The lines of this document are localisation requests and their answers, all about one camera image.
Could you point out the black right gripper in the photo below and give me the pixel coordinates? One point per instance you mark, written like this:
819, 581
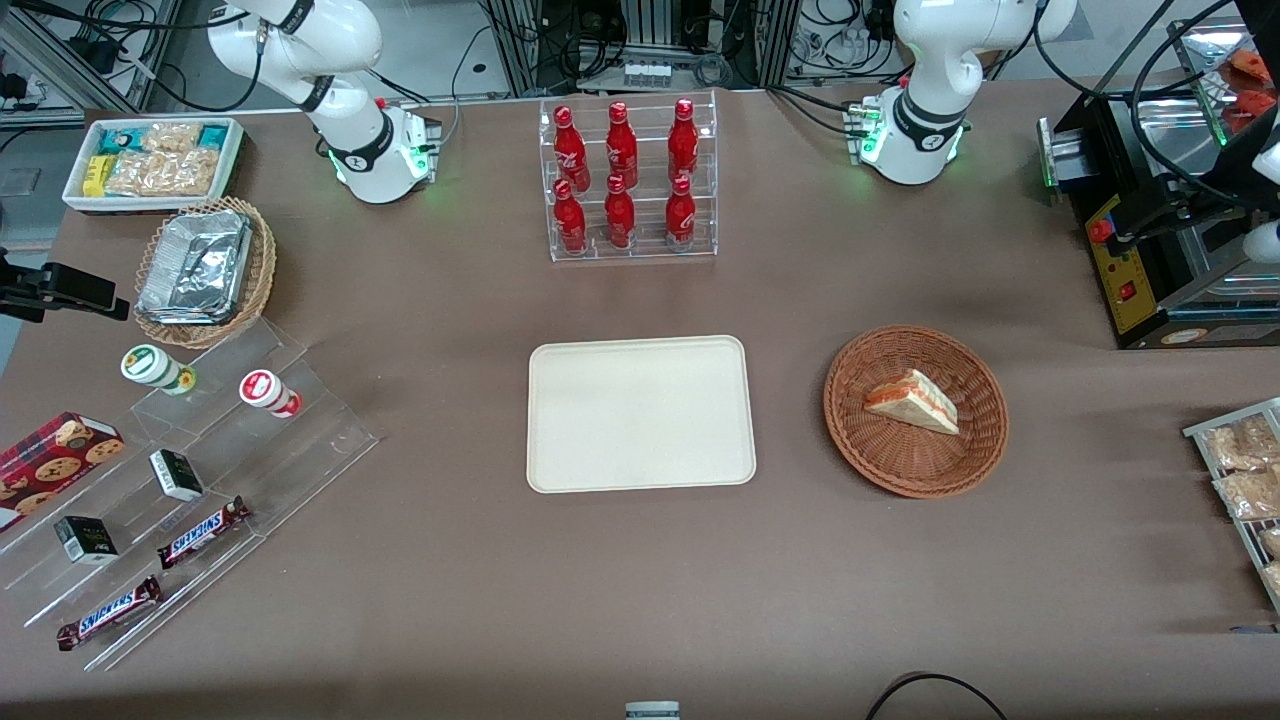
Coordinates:
38, 286

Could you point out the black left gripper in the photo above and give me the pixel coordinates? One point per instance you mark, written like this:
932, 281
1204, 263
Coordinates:
1172, 200

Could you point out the triangular sandwich with red filling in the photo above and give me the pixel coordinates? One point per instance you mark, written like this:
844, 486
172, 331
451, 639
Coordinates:
915, 405

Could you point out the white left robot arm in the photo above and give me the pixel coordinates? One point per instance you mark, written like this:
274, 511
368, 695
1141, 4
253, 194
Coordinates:
930, 60

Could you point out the light wicker basket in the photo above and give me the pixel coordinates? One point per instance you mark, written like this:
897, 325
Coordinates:
262, 270

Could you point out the brown wicker basket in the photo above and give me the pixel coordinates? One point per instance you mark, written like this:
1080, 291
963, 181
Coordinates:
900, 460

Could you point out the cream plastic tray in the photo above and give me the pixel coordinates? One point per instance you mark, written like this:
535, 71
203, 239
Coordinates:
640, 415

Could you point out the black food warmer machine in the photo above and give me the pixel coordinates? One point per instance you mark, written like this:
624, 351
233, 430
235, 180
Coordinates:
1130, 290

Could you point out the white snack bin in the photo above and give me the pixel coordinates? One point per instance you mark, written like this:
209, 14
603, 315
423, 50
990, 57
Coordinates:
75, 195

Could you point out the green lid cup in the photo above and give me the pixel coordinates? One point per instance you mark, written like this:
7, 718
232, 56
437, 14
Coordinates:
150, 365

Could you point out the silver foil containers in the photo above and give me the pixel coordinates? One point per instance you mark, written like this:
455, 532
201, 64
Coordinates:
195, 268

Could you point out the yellow snack packet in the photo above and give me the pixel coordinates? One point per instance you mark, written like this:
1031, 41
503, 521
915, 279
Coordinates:
95, 176

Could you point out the clear bag of puffed snacks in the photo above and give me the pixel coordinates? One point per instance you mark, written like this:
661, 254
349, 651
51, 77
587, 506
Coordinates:
172, 137
165, 173

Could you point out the teal snack packet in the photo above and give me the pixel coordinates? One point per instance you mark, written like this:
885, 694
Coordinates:
122, 139
213, 136

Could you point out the red cookie box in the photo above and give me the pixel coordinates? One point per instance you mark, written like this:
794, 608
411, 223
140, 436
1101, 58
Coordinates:
55, 460

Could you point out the red fried food pieces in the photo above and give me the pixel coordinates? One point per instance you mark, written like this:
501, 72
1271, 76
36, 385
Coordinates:
1252, 70

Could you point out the red lid cup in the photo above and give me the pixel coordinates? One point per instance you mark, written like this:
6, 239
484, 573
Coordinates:
264, 390

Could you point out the small black box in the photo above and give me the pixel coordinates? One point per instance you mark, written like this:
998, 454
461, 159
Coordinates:
86, 540
176, 475

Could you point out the clear bag of crackers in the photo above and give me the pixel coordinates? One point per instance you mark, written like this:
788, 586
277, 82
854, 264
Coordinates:
1273, 580
1245, 445
1250, 493
1270, 542

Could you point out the clear acrylic stepped shelf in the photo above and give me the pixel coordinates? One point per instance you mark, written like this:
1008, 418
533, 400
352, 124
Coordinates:
300, 440

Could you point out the Snickers bar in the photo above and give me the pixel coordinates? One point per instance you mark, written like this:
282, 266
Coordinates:
200, 533
110, 613

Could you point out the red soda bottle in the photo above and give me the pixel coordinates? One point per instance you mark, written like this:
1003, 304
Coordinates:
620, 218
621, 150
570, 222
683, 145
571, 155
680, 215

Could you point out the clear acrylic bottle rack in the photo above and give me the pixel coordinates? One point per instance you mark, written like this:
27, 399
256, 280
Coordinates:
650, 250

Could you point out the white power strip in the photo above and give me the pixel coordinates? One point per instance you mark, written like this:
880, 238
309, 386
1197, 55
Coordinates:
647, 73

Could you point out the small grey box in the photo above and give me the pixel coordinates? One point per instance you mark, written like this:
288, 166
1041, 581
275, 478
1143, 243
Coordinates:
652, 711

